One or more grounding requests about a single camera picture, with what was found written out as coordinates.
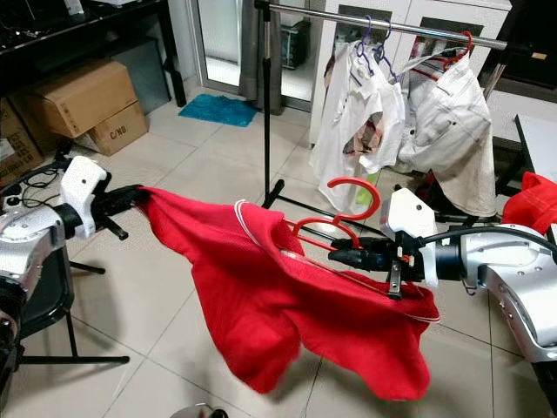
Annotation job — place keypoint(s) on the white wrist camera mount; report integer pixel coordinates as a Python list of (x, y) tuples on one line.
[(405, 213), (83, 187)]

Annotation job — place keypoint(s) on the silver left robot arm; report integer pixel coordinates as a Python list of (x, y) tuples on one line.
[(26, 248)]

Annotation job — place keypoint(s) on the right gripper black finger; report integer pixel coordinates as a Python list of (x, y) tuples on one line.
[(348, 261), (348, 252)]

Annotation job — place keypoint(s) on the red shirt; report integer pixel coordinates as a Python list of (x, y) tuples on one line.
[(270, 305)]

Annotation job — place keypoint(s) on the blue plastic hanger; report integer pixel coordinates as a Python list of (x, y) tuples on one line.
[(389, 39), (368, 30)]

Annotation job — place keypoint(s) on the red folded garment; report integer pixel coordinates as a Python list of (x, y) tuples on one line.
[(531, 202)]

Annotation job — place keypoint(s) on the metal clothes rack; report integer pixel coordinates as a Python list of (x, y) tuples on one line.
[(265, 104)]

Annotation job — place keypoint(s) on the cardboard box white labels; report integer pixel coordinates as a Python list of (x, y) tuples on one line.
[(17, 144)]

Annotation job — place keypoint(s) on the white power strip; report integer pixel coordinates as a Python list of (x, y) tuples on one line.
[(13, 205)]

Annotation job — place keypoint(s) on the cardboard box printed C/NO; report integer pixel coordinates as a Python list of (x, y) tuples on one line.
[(117, 133)]

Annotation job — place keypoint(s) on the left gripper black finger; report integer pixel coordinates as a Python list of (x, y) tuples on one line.
[(135, 203), (133, 192)]

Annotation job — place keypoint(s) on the cream shirt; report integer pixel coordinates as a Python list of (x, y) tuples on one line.
[(452, 131)]

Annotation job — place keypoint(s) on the grey curtain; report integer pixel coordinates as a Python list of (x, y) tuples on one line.
[(251, 52)]

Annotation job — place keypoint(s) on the blue rug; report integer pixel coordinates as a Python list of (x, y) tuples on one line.
[(218, 111)]

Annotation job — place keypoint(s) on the black desk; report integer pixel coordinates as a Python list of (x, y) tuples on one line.
[(104, 22)]

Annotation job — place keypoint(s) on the large closed cardboard box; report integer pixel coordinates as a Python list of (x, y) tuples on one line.
[(74, 96)]

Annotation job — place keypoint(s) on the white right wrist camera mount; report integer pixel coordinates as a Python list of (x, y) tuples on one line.
[(405, 213)]

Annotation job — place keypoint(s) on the white shirt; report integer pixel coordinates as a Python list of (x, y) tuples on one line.
[(352, 131)]

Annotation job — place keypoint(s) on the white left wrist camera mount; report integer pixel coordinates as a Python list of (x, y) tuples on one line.
[(83, 187)]

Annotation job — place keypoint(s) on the red plastic hanger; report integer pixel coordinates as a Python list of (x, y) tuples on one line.
[(471, 43), (376, 196)]

